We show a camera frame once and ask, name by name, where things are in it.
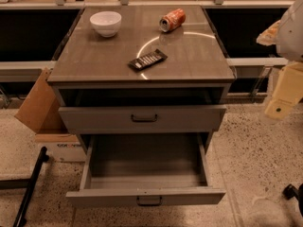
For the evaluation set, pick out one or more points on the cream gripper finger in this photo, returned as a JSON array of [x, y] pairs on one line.
[[268, 36], [288, 91]]

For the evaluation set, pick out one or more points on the dark rxbar chocolate bar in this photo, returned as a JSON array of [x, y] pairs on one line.
[[147, 60]]

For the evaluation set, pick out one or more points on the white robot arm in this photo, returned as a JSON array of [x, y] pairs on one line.
[[287, 35]]

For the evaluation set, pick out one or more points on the grey drawer cabinet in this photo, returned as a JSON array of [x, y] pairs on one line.
[[94, 72]]

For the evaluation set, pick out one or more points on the grey top drawer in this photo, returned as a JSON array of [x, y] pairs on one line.
[[142, 119]]

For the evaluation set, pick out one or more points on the grey open middle drawer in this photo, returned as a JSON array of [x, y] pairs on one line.
[[145, 170]]

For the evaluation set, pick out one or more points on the orange soda can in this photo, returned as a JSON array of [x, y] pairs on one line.
[[172, 20]]

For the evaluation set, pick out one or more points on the black chair caster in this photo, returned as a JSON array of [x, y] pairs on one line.
[[292, 192]]

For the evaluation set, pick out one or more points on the white ceramic bowl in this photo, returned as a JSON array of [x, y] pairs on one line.
[[106, 23]]

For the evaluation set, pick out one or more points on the brown cardboard box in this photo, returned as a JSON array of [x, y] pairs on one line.
[[40, 113]]

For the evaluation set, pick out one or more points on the black metal stand leg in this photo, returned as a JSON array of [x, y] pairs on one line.
[[28, 184]]

